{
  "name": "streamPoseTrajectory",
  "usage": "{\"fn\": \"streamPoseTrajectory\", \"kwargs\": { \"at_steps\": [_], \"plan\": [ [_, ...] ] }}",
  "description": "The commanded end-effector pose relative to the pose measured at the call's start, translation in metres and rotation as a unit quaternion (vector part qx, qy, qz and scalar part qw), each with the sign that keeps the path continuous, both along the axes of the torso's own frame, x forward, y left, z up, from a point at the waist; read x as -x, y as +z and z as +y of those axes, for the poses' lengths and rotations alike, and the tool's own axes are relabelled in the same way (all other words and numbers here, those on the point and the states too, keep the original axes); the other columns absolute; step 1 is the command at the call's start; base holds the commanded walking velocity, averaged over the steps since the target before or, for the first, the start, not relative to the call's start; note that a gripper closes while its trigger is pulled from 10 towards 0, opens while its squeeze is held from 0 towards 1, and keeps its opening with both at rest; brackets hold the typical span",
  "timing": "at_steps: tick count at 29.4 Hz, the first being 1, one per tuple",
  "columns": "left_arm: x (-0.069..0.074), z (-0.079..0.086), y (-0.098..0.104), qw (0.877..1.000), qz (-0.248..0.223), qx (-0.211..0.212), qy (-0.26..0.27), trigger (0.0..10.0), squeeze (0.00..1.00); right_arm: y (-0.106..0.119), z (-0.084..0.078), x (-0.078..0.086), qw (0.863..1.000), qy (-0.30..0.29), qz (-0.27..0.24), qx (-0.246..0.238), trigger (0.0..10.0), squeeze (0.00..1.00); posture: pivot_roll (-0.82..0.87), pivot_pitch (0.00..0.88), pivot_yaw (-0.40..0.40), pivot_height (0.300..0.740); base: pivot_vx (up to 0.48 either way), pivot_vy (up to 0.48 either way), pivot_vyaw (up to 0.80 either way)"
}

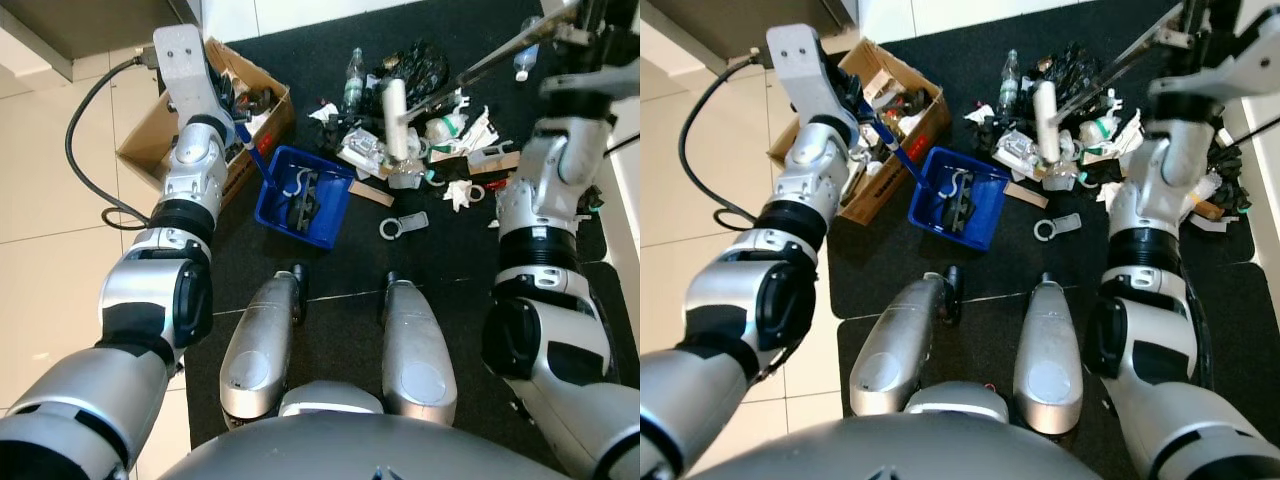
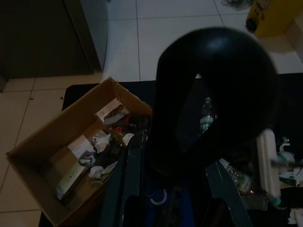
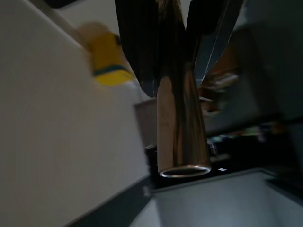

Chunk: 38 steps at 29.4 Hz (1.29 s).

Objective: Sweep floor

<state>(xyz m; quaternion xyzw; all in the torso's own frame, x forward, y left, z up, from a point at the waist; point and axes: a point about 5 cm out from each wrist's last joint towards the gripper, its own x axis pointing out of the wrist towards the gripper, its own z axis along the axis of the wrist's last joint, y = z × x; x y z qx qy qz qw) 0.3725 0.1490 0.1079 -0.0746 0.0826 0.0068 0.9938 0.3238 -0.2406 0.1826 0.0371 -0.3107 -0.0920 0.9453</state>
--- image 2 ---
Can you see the dark grey cabinet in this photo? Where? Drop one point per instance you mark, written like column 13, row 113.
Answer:
column 42, row 35

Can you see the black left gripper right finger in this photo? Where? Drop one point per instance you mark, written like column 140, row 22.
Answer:
column 225, row 194

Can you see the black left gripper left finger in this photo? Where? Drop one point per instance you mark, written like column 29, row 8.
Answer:
column 131, row 170

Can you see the black floor mat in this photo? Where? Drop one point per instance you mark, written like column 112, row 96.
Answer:
column 291, row 94

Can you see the clear bottle with green label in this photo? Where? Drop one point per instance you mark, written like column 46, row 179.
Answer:
column 208, row 118

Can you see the yellow plastic container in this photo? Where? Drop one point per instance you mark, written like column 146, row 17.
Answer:
column 274, row 16

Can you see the open brown cardboard box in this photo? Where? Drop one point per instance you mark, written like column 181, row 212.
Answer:
column 47, row 146

